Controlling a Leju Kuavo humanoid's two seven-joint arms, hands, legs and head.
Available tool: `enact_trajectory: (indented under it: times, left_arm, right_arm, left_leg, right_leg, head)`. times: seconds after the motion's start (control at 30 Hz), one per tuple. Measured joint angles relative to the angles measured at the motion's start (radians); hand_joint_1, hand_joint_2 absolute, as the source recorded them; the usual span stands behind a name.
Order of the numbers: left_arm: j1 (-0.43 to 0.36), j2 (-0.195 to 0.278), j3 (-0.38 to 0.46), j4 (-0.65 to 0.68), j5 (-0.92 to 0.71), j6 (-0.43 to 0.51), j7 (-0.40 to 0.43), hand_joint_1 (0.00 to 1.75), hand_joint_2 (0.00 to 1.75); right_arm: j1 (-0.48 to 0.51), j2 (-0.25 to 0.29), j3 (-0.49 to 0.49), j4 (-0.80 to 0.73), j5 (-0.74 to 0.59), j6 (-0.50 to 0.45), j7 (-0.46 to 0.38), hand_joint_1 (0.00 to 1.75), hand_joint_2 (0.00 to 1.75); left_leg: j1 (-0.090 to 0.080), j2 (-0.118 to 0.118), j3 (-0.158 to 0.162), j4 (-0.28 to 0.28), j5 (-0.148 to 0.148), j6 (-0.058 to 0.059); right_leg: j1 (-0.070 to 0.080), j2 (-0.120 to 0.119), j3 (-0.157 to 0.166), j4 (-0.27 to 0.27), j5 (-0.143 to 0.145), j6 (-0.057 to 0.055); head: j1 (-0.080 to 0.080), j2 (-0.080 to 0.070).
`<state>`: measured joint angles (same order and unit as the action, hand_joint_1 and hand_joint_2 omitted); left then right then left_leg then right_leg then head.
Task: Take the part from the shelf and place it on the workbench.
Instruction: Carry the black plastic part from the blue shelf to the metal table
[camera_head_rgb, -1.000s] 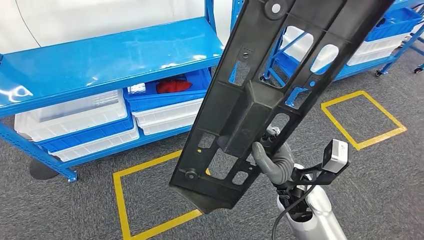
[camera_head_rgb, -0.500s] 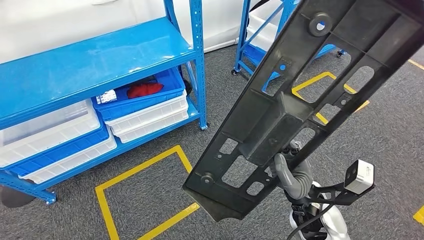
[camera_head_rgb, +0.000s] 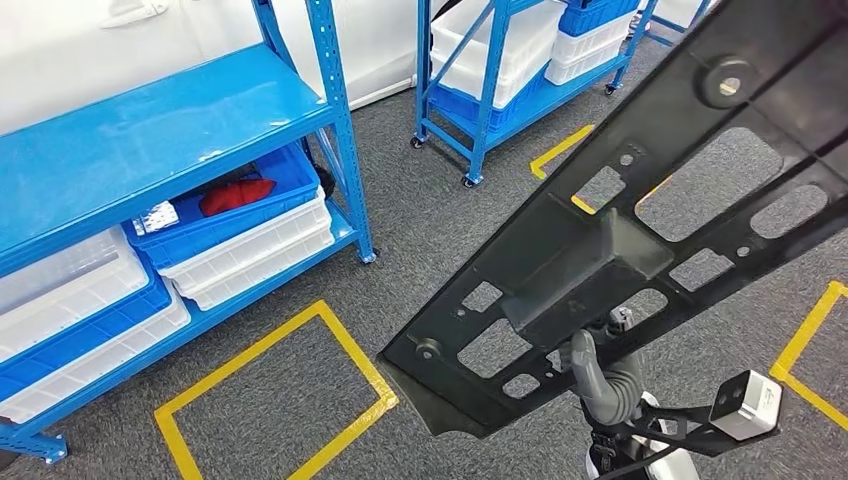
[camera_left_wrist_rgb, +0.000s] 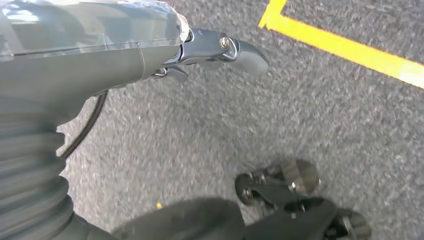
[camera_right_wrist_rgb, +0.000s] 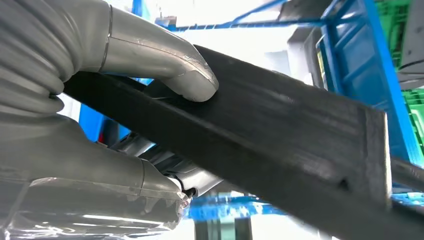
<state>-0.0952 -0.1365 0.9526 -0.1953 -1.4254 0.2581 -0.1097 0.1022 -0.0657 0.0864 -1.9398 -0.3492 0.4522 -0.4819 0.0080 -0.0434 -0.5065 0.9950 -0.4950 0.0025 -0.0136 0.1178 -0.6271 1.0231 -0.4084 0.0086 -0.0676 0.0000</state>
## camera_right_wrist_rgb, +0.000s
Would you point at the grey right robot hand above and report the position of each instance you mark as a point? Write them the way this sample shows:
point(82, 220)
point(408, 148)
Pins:
point(149, 59)

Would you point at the blue metal shelf rack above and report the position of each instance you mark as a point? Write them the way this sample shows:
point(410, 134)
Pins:
point(281, 22)

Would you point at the green plastic crate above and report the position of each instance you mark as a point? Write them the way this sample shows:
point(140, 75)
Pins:
point(415, 109)

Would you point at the blue plastic crate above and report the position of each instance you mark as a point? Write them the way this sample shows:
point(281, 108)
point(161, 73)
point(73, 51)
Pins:
point(357, 66)

